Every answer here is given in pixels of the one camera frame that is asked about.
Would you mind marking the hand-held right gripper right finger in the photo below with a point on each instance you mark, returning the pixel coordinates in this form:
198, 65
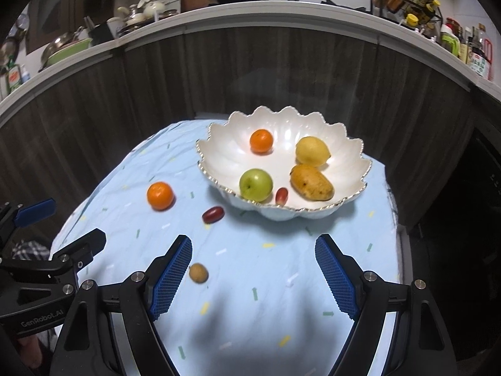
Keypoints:
336, 278

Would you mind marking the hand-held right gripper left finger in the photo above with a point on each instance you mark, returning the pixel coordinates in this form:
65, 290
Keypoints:
172, 278

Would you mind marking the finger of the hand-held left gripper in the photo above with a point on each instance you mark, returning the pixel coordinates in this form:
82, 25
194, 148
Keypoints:
35, 208
84, 244

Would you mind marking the yellow mango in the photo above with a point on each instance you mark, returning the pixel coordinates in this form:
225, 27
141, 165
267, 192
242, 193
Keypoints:
311, 183

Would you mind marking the red grape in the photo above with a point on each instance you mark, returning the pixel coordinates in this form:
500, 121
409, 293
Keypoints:
282, 196

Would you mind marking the green apple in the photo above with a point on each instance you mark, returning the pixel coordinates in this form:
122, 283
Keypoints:
255, 185

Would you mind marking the yellow lemon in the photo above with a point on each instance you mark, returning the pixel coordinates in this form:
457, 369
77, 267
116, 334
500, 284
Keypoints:
312, 150

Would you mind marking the white scalloped bowl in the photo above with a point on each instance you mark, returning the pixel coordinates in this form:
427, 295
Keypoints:
219, 156

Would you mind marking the orange tangerine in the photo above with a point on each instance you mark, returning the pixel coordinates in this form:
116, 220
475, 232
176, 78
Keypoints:
261, 141
160, 196

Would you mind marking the person's left hand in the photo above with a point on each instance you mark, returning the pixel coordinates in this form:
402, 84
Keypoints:
29, 346

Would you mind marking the brown longan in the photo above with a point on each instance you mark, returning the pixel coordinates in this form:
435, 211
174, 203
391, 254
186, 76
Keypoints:
199, 273

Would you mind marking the black white checked fabric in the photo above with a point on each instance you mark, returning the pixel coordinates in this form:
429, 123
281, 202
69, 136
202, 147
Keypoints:
29, 248

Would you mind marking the red date on table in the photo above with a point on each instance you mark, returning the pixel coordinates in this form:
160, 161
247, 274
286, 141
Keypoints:
213, 214

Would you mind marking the light blue tablecloth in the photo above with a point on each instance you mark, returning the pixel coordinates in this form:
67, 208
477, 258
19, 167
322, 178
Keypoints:
254, 250

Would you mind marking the checked dish towel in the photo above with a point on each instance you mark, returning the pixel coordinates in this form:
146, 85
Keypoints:
392, 203

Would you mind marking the green label bottle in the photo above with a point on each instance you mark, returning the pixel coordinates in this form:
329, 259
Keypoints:
15, 77

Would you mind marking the dark built-in oven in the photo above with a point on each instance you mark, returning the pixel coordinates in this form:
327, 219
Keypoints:
462, 203

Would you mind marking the green basin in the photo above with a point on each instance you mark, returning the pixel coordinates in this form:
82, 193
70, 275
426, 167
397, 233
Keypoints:
70, 51

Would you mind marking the steel wok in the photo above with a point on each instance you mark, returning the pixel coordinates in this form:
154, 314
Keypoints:
58, 41

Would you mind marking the wood grain cabinet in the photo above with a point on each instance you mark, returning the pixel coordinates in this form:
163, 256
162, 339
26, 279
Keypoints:
156, 74

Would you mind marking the black container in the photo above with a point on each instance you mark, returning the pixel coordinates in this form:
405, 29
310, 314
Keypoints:
101, 33

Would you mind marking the white cup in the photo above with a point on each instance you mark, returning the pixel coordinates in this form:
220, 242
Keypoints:
113, 26

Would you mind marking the white teapot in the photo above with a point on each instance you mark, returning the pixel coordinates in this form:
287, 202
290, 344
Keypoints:
152, 8

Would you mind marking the dark soy sauce bottle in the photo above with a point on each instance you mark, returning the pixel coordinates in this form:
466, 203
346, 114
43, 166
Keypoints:
479, 58

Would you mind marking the yellow oil bottle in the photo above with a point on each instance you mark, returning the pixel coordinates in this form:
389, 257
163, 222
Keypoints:
464, 49

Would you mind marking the green plastic bottle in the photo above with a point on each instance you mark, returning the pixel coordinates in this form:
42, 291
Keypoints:
450, 41

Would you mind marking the yellow cap bottle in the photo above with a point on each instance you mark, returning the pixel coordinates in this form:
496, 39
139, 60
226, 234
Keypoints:
411, 20

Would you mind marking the white kitchen counter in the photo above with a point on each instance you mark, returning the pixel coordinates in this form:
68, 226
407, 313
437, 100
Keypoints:
250, 13

